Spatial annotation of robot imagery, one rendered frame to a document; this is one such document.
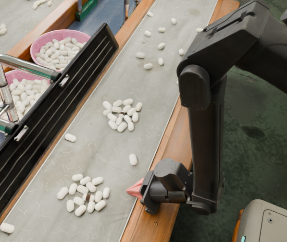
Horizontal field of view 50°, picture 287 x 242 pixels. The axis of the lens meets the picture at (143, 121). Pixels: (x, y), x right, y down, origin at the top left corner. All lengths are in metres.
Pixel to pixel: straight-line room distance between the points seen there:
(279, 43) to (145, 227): 0.60
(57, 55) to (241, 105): 1.45
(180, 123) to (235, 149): 1.05
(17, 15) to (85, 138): 0.77
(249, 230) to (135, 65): 0.87
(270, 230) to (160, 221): 0.77
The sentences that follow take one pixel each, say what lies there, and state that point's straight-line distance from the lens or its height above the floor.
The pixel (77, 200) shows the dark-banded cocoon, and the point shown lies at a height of 0.76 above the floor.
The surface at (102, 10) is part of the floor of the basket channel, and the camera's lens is 1.72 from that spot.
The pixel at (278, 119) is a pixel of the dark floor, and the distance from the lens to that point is 2.38.
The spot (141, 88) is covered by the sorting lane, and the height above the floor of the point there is 0.74.
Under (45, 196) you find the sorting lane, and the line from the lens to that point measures 0.92.
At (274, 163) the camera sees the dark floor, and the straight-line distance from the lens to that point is 2.11.
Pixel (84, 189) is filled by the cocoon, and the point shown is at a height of 0.76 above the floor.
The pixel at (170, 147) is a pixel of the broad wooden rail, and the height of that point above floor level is 0.76.
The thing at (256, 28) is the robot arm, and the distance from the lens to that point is 0.39.
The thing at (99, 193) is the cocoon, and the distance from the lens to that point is 0.89.
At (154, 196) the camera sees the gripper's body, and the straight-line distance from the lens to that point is 0.81.
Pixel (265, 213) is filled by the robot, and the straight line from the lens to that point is 1.56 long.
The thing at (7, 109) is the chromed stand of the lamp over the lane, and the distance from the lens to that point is 0.83.
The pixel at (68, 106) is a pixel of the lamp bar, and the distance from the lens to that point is 0.66.
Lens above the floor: 1.55
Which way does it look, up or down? 50 degrees down
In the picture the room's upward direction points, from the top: 9 degrees clockwise
